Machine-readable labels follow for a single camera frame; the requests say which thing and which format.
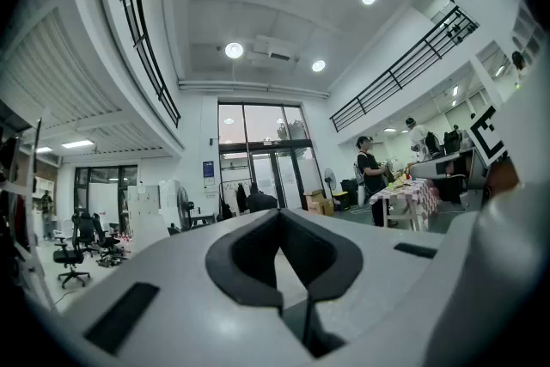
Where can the rectangular ceiling light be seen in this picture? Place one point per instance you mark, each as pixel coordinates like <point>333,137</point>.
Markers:
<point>44,149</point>
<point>77,144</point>

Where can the white desk with black legs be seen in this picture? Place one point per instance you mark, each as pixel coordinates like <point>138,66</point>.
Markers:
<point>202,219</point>

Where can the yellow-lidded black bin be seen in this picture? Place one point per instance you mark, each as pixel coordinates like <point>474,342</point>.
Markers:
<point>340,200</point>

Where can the person's right forearm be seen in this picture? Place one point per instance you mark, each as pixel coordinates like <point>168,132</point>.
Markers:
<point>502,176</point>

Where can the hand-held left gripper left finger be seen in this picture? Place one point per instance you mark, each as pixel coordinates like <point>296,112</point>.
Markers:
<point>150,270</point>

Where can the blue wall poster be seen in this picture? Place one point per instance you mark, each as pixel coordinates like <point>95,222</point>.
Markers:
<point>208,172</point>

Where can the white lockers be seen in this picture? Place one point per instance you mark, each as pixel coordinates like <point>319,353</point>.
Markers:
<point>148,202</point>

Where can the large black floor fan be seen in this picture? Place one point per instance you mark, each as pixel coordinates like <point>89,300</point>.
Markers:
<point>182,202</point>

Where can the black pedestal fan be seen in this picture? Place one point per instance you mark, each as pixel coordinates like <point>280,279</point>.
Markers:
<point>329,178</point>

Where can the black balcony railing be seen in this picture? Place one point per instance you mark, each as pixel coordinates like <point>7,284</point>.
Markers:
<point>142,34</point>
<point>399,75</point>

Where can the open brown cardboard box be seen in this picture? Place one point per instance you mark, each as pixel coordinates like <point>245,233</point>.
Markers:
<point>313,195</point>

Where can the black office chair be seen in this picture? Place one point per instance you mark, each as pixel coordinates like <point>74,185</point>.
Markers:
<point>71,258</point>
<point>103,234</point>

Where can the glass entrance doors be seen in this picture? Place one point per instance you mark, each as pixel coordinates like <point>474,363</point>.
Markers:
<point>266,167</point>

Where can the ceiling air conditioner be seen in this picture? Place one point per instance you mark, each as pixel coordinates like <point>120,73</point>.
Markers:
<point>273,51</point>

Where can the printed brown cardboard box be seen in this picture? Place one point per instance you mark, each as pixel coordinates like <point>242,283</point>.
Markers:
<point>321,207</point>

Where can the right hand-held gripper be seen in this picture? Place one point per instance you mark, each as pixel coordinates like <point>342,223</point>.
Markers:
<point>487,137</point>

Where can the white table with checked cloth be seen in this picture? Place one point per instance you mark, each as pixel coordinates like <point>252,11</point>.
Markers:
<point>406,191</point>

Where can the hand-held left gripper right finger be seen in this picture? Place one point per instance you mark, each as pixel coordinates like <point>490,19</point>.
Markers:
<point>386,270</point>

